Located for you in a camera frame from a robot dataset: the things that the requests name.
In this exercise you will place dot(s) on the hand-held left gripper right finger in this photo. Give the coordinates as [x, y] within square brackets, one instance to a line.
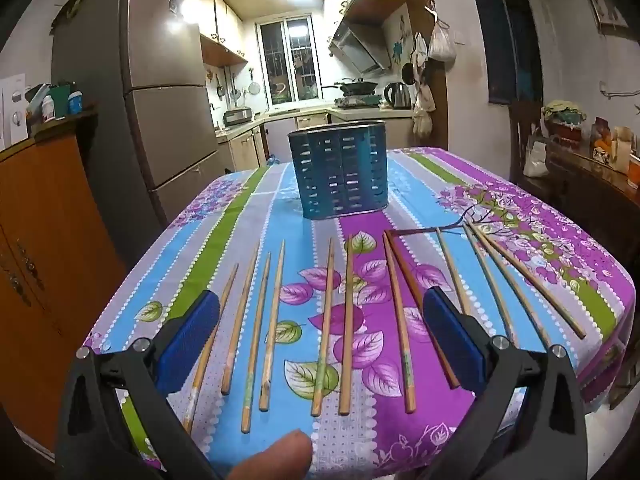
[452, 340]

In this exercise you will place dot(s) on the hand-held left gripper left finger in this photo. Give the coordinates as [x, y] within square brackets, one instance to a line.
[190, 340]

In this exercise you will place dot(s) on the set of wooden chopsticks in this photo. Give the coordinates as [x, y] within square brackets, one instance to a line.
[347, 310]

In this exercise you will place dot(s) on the blue perforated utensil holder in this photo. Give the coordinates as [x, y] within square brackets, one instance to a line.
[340, 175]

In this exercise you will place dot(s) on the floral striped tablecloth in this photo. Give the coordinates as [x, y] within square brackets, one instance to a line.
[250, 220]

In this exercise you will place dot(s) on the orange wooden cabinet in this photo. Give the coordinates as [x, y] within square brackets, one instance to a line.
[45, 235]

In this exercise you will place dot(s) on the cream base kitchen cabinets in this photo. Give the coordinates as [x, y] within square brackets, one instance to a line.
[250, 147]

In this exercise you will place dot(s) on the dark wooden side table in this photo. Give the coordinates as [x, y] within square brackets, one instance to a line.
[585, 185]

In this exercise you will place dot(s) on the grey refrigerator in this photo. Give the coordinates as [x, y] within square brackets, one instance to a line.
[165, 125]

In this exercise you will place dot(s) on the dark wooden chair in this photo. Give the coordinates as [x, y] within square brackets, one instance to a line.
[522, 120]

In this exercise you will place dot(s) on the beige hanging cloth bags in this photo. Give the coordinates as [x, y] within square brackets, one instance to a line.
[423, 110]

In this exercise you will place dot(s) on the cabbage in red basket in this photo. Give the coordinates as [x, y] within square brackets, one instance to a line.
[565, 120]

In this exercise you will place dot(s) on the orange snack packet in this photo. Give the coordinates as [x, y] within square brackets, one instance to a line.
[600, 140]

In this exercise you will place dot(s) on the orange cup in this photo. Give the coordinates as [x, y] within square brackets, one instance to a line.
[635, 170]

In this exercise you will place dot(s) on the electric kettle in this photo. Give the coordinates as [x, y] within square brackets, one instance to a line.
[398, 96]

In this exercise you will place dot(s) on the brown paper bag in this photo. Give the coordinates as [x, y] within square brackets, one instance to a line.
[622, 150]

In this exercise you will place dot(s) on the gas stove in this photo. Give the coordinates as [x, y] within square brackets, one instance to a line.
[357, 100]

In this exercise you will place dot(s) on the round hanging strainer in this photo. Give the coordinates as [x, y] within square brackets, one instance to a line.
[254, 87]

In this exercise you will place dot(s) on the blue labelled jar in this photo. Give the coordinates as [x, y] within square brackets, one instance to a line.
[75, 104]

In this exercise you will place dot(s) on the black hanging pan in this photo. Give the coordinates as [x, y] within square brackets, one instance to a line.
[408, 75]

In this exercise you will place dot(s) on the white microwave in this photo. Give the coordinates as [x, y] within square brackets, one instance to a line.
[12, 135]

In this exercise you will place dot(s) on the white medicine bottle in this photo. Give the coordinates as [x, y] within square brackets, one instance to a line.
[48, 109]

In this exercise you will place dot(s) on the green container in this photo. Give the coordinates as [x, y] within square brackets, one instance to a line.
[61, 100]

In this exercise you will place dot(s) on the black wok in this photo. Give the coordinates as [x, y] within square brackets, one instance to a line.
[355, 85]

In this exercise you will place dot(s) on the pale green carton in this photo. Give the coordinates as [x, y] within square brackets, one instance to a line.
[36, 97]

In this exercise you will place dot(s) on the white hanging cloth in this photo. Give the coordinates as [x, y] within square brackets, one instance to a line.
[420, 50]

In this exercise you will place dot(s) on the kitchen window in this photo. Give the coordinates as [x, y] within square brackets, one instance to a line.
[280, 60]

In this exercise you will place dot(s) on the dark window with blue curtain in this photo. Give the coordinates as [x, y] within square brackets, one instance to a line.
[505, 50]

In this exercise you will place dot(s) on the white plastic bag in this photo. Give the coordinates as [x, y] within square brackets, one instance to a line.
[442, 42]

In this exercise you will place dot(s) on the steel range hood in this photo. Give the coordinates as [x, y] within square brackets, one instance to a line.
[357, 47]

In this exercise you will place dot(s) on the framed picture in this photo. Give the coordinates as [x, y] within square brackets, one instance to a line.
[605, 5]

